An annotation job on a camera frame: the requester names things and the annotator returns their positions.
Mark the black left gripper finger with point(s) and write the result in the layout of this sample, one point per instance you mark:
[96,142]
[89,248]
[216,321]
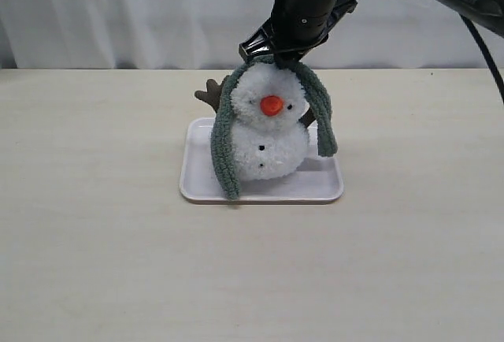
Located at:
[259,44]

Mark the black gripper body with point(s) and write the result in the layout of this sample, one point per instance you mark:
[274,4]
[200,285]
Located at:
[300,25]

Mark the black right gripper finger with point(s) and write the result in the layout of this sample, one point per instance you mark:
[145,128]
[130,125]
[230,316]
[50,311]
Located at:
[285,58]

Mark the white plush snowman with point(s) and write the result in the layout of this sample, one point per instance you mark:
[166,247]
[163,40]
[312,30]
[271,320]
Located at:
[258,132]

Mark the green fuzzy scarf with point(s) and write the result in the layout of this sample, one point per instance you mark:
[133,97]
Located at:
[320,114]

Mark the white rectangular tray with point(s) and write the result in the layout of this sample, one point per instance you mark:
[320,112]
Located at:
[317,180]

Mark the white curtain backdrop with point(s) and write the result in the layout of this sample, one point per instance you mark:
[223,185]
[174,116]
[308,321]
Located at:
[205,34]

